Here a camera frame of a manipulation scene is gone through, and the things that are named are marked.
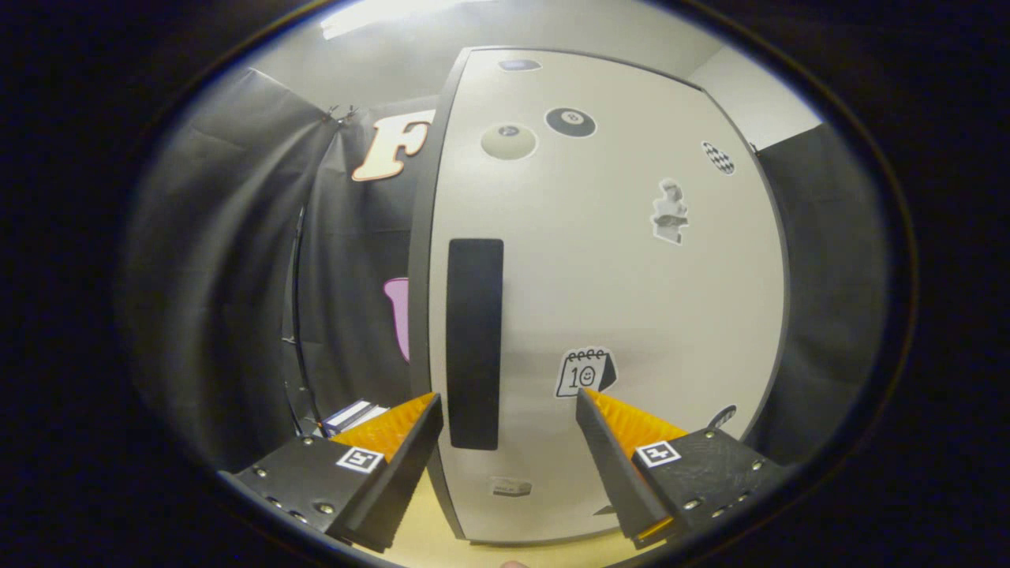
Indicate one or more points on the black backdrop cloth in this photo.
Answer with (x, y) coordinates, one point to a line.
(221, 276)

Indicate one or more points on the dark grey cabinet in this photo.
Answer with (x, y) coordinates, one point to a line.
(419, 260)

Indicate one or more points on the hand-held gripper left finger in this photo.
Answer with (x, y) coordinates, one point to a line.
(402, 481)

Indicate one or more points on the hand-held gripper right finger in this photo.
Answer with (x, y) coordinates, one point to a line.
(615, 473)

